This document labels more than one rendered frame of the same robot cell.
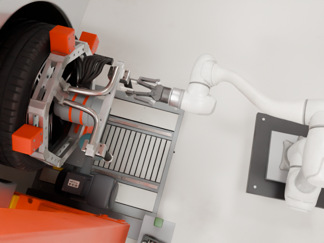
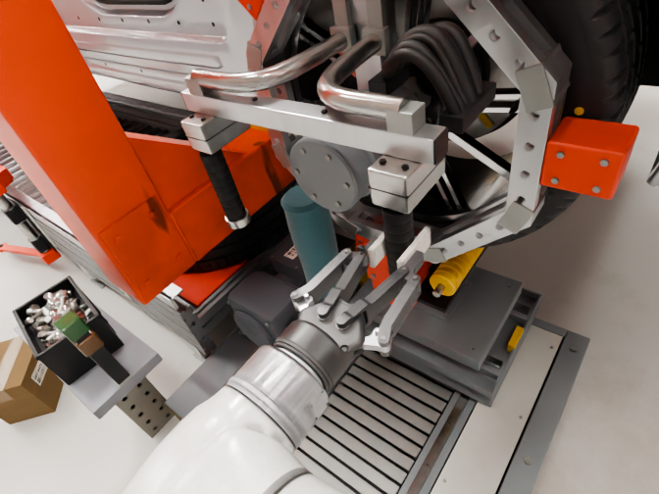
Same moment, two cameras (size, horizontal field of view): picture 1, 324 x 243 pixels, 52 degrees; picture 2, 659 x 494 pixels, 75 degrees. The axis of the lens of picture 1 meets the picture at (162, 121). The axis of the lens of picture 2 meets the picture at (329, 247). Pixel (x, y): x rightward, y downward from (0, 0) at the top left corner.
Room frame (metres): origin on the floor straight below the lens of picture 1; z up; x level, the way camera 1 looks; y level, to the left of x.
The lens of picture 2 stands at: (0.73, -0.22, 1.21)
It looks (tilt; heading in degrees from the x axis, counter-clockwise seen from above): 42 degrees down; 120
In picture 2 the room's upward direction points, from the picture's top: 14 degrees counter-clockwise
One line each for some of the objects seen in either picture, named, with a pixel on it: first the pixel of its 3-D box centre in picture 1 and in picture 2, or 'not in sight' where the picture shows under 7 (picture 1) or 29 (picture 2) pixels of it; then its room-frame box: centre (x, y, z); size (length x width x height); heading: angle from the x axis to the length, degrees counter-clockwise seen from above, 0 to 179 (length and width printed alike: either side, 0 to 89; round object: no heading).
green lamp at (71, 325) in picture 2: (158, 222); (72, 326); (0.00, 0.03, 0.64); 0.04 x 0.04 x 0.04; 73
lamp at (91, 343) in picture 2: not in sight; (86, 341); (0.00, 0.03, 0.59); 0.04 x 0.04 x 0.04; 73
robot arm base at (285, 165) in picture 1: (298, 154); not in sight; (0.36, -0.79, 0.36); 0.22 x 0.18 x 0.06; 164
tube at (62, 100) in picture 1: (74, 120); (265, 36); (0.39, 0.34, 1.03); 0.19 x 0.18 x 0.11; 73
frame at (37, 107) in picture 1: (66, 104); (382, 123); (0.52, 0.43, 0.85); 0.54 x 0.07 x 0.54; 163
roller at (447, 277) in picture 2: not in sight; (467, 249); (0.66, 0.49, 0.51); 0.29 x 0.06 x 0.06; 73
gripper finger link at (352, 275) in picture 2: (145, 94); (345, 288); (0.56, 0.07, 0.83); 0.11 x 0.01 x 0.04; 84
